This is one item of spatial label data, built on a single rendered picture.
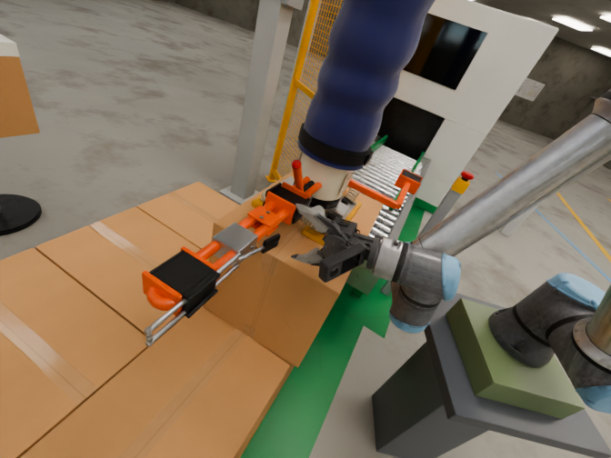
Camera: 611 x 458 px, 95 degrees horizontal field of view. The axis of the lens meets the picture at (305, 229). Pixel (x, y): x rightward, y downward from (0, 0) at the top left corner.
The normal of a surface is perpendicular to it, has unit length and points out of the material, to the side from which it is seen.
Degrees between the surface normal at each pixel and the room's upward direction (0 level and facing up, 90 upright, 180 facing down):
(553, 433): 0
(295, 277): 90
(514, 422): 0
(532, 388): 2
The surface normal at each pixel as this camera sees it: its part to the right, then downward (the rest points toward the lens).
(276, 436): 0.29, -0.76
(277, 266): -0.40, 0.45
